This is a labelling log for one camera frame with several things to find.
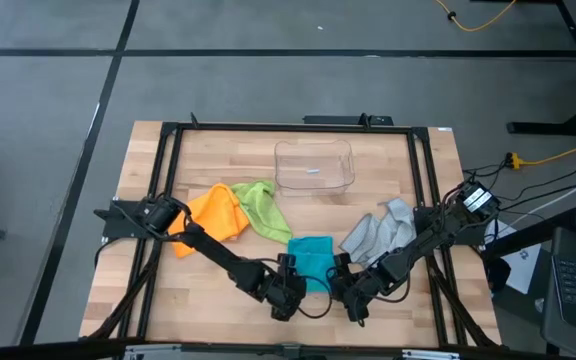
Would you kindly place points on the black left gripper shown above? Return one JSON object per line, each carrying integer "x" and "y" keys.
{"x": 285, "y": 295}

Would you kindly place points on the white corner sticker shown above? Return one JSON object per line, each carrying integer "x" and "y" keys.
{"x": 445, "y": 129}

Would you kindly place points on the orange microfiber towel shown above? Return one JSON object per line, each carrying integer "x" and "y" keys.
{"x": 213, "y": 215}

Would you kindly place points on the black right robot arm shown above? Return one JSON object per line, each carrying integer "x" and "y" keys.
{"x": 418, "y": 245}

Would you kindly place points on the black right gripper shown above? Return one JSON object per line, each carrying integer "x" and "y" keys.
{"x": 353, "y": 292}

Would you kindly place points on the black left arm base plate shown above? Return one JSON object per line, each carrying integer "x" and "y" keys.
{"x": 118, "y": 225}

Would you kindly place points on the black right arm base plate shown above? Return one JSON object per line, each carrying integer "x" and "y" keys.
{"x": 470, "y": 237}

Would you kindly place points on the black desk leg frame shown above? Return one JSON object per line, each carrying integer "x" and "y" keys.
{"x": 543, "y": 128}

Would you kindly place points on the teal microfiber towel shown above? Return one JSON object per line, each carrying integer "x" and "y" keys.
{"x": 313, "y": 255}

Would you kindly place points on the silver aluminium extrusion bar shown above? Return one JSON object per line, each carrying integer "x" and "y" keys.
{"x": 153, "y": 354}

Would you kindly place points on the white paper sheet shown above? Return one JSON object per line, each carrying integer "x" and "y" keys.
{"x": 525, "y": 270}

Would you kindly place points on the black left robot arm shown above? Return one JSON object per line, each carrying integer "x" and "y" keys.
{"x": 213, "y": 250}

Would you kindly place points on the clear plastic bin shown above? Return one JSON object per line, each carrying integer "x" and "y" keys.
{"x": 313, "y": 167}

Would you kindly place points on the black aluminium table frame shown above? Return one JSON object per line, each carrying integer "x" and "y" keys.
{"x": 293, "y": 128}

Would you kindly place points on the grey microfiber towel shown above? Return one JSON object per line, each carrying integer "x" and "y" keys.
{"x": 378, "y": 235}

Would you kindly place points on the green microfiber towel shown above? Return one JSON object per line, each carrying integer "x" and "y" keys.
{"x": 263, "y": 210}

